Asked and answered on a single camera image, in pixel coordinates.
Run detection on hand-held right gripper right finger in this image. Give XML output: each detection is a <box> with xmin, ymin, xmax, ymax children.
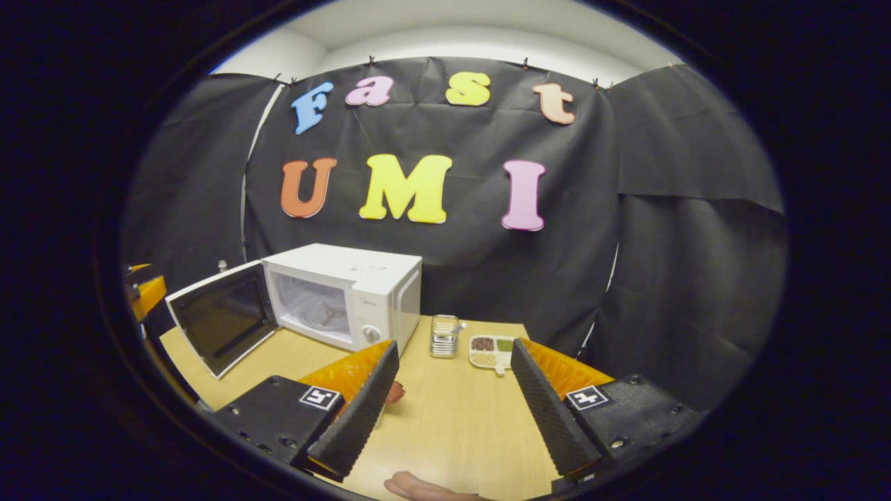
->
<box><xmin>508</xmin><ymin>337</ymin><xmax>704</xmax><ymax>482</ymax></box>

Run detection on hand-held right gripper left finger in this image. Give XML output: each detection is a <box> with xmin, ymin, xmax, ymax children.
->
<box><xmin>209</xmin><ymin>340</ymin><xmax>401</xmax><ymax>483</ymax></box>

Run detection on white microwave oven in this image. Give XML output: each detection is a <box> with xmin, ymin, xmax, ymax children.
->
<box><xmin>165</xmin><ymin>243</ymin><xmax>423</xmax><ymax>380</ymax></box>

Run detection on divided white spice dish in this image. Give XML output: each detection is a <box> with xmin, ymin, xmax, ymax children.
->
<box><xmin>468</xmin><ymin>335</ymin><xmax>517</xmax><ymax>376</ymax></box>

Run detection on glass jar with metal rack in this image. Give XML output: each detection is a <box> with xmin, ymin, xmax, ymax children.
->
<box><xmin>429</xmin><ymin>315</ymin><xmax>466</xmax><ymax>359</ymax></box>

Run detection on black backdrop cloth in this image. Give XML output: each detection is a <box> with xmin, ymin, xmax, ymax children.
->
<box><xmin>122</xmin><ymin>57</ymin><xmax>789</xmax><ymax>411</ymax></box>

